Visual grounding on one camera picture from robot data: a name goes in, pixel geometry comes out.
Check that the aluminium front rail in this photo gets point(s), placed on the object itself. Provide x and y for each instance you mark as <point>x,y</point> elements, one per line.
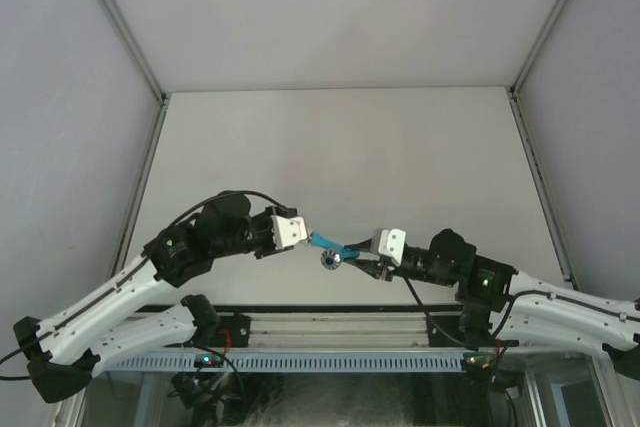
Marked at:
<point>325,328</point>

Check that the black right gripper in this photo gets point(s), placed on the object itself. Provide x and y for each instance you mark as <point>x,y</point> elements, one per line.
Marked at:
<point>373,268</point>

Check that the aluminium frame post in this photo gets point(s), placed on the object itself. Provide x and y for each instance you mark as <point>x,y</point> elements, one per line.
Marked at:
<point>542,37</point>
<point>120,26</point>

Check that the white pipe elbow fitting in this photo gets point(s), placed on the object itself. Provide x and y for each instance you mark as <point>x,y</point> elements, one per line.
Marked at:
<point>308,240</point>

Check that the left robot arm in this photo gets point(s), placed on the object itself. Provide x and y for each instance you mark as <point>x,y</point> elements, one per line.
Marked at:
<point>66,351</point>

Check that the left aluminium frame post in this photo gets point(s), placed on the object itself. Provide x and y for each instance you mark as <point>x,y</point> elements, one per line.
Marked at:
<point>120,26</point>

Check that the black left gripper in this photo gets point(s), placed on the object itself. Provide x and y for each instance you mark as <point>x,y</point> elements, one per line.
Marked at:
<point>267,220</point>

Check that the blue water faucet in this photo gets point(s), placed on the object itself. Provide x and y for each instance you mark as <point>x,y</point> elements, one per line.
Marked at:
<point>333,254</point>

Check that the blue slotted cable duct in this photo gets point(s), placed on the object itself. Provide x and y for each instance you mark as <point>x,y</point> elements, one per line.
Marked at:
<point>281,362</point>

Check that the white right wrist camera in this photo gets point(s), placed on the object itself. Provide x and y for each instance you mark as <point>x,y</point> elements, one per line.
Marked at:
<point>389,244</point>

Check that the right aluminium frame post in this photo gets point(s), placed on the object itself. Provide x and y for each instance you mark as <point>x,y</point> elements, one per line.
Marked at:
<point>542,37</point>

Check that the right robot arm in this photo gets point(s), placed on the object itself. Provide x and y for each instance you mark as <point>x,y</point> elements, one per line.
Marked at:
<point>502,303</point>

